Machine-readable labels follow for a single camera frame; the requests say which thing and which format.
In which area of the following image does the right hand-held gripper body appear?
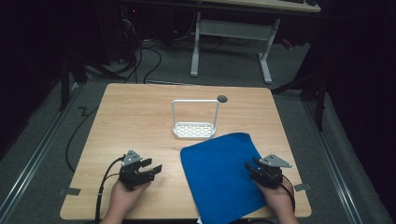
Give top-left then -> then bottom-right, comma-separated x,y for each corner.
251,153 -> 293,189

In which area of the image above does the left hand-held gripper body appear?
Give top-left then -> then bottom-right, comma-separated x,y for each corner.
119,149 -> 155,191

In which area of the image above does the blue cloth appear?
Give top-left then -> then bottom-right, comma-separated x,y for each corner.
179,132 -> 269,224

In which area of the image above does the person's right hand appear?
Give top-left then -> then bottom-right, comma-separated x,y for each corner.
254,179 -> 296,217

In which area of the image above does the person's left hand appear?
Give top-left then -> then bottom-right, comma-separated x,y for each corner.
105,179 -> 152,219

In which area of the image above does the grey tape piece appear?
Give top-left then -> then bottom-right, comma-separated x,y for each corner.
58,187 -> 82,197
292,182 -> 312,192

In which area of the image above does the black metal stand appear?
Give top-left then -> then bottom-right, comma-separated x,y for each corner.
270,59 -> 330,133
58,51 -> 127,112

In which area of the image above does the white-framed desk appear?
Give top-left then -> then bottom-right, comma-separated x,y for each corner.
189,0 -> 322,86

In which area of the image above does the black computer tower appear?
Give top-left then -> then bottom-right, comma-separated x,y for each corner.
119,5 -> 138,62

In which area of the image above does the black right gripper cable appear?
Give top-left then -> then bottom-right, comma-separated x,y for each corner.
279,175 -> 296,213

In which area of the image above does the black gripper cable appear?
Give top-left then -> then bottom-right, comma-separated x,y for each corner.
279,175 -> 296,213
94,156 -> 126,224

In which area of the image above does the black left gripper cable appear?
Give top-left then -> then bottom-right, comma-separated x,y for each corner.
94,156 -> 126,224

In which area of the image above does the white rack with tall handle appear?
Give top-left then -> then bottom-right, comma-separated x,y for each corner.
171,99 -> 220,140

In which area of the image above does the metal floor rail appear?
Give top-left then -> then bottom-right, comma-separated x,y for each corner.
302,100 -> 366,224
0,83 -> 82,220

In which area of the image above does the black cable on floor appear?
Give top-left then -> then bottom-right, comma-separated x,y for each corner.
64,105 -> 100,174

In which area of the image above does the black floor cable bundle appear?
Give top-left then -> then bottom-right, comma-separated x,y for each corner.
122,18 -> 163,85

